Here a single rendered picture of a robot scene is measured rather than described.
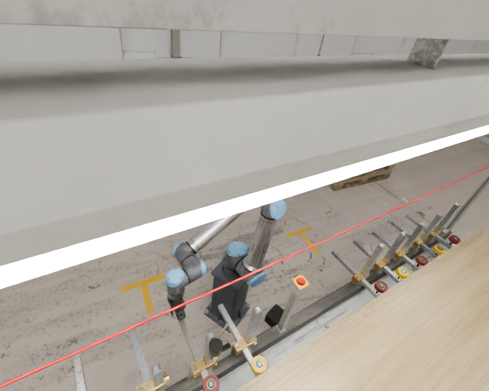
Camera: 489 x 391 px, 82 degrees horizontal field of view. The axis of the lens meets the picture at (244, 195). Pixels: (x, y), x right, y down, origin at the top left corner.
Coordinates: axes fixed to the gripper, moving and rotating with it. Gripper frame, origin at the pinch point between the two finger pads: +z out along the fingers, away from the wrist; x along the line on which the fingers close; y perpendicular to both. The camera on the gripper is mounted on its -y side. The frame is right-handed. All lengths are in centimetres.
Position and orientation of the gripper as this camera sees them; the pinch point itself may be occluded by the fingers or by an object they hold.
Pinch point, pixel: (178, 315)
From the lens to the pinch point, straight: 182.3
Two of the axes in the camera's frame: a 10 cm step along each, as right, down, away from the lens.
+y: -5.2, -5.9, 6.2
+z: -1.2, 7.7, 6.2
